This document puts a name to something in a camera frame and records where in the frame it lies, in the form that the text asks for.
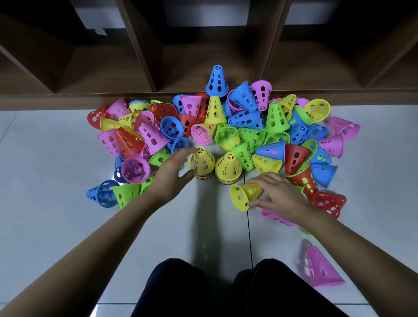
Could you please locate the yellow-topped cone stack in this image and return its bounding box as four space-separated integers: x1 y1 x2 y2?
214 152 243 185
189 146 216 180

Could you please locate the person's right forearm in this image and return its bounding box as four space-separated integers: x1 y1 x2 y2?
300 212 418 317

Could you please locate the person's left forearm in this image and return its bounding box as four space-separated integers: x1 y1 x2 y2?
0 192 164 317

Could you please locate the person's left leg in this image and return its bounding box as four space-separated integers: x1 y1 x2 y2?
130 258 231 317

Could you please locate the pile of colourful perforated cones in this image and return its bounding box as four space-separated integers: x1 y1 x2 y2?
86 65 361 219

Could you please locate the person's leg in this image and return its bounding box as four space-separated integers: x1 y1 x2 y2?
130 258 231 317
230 258 349 317

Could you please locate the yellow perforated plastic cone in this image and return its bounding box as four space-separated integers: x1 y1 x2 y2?
230 184 264 212

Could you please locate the person's left hand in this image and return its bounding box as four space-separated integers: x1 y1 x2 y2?
147 147 199 207

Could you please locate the dark wooden shelf unit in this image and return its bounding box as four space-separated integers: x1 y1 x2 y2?
0 0 418 111

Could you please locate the person's right hand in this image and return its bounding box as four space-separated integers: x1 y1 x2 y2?
246 172 316 226

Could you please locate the pink perforated plastic cone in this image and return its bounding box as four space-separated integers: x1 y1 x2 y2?
261 198 296 228
301 239 346 288

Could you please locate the person's right leg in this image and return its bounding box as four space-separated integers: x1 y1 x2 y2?
230 258 349 317

